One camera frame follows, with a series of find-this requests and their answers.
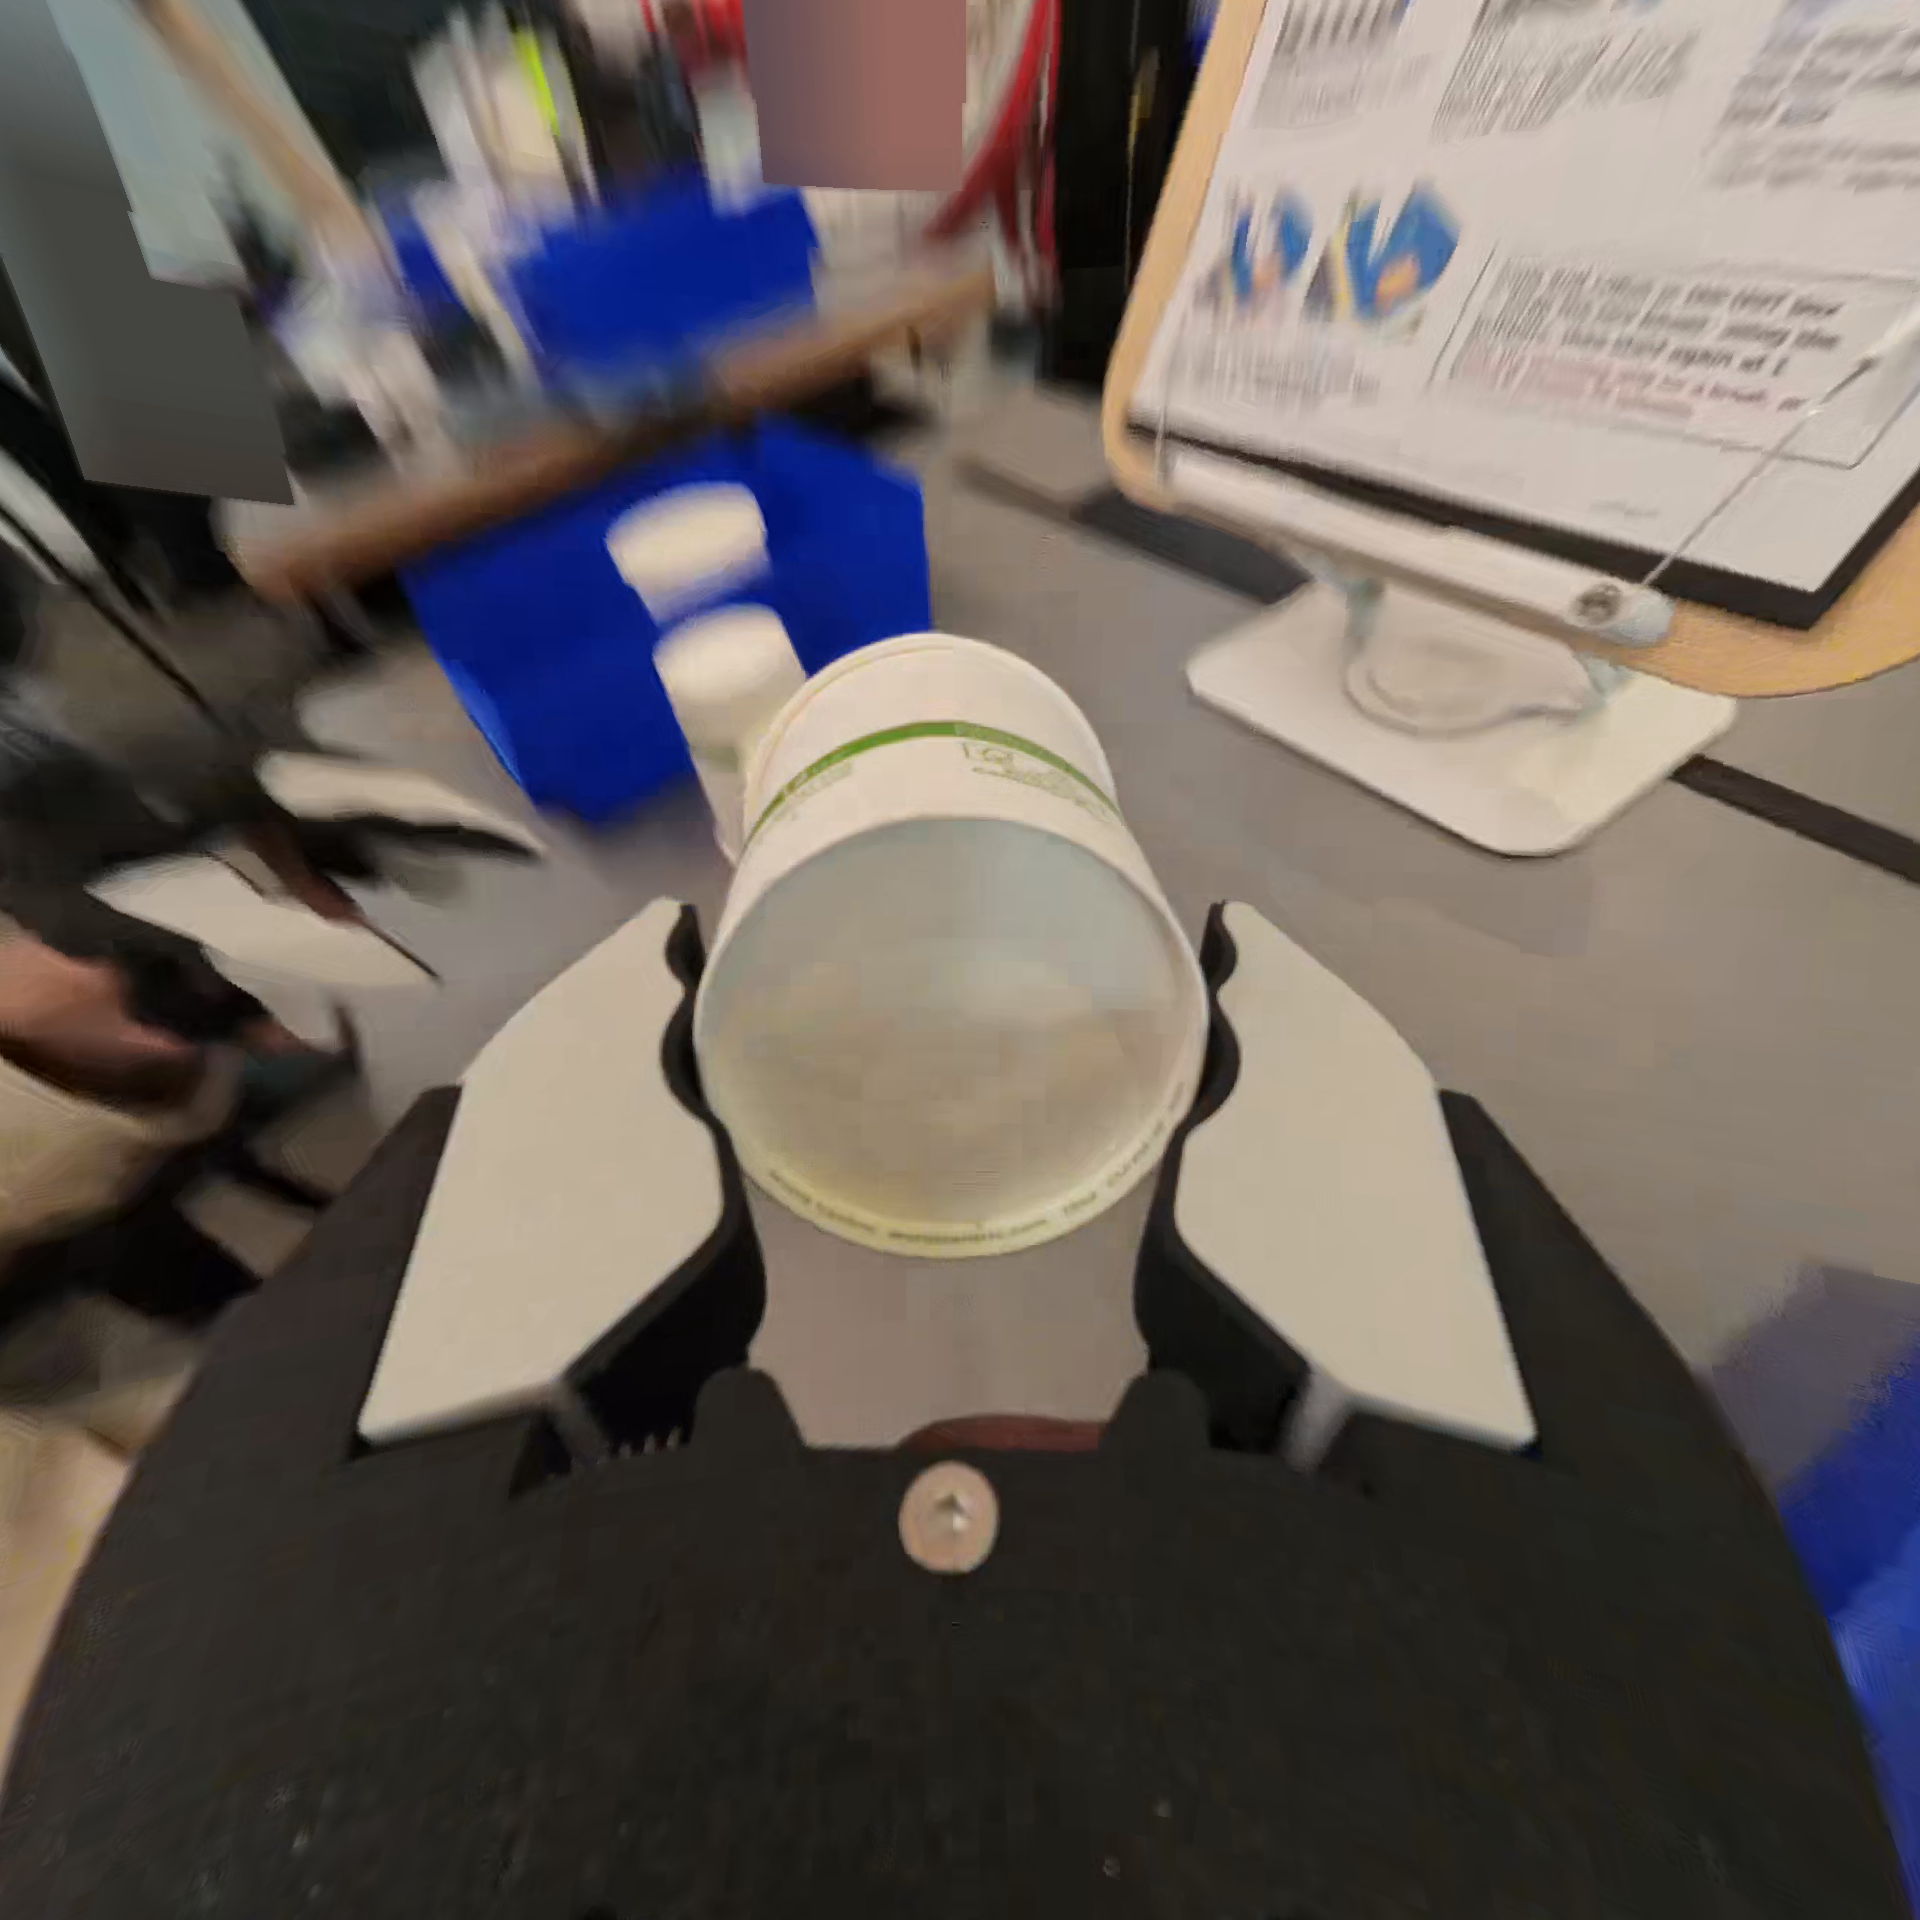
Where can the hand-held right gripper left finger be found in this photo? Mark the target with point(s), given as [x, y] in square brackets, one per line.
[556, 1201]

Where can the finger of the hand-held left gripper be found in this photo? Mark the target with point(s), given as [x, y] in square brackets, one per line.
[241, 921]
[376, 797]

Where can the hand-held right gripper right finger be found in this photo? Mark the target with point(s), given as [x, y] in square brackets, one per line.
[1336, 1201]

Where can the blue plastic bin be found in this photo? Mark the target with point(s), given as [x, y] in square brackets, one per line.
[645, 301]
[1862, 1576]
[510, 675]

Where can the white paper cup green band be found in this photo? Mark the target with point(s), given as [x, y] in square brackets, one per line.
[692, 534]
[727, 669]
[945, 1019]

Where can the person's left hand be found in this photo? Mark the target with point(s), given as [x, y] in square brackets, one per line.
[76, 1019]

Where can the wood-edged side table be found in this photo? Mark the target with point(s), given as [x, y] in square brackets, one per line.
[494, 469]

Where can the instruction sheet on stand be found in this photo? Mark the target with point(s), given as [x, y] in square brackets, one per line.
[1501, 779]

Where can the printed instruction sheet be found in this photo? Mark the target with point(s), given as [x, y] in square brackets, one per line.
[1575, 182]

